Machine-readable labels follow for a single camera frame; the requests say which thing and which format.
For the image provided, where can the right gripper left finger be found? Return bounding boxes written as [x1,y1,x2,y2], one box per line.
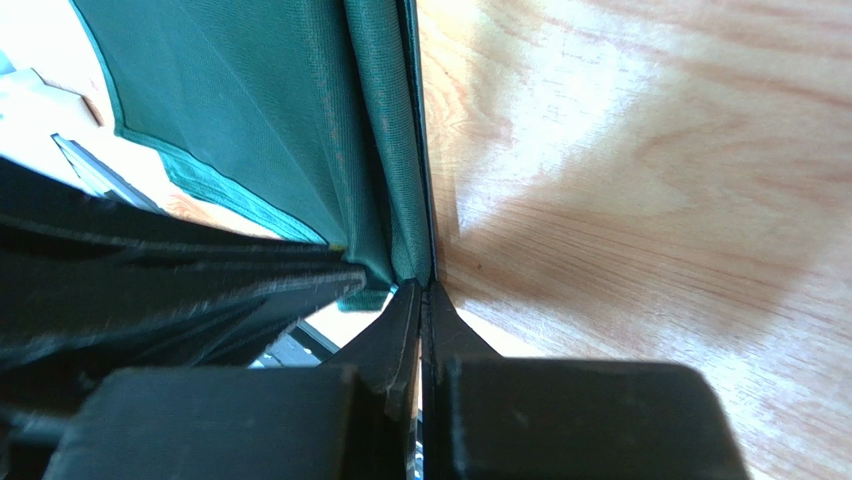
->
[45,280,422,479]

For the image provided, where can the dark green cloth napkin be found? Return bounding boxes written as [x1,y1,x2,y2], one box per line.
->
[72,1,435,311]

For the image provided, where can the aluminium frame rail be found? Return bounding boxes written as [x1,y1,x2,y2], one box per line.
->
[52,134,341,365]

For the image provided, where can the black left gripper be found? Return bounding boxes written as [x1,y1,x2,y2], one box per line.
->
[1,160,366,426]

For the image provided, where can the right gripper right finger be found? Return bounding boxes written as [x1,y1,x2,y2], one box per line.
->
[421,283,748,479]

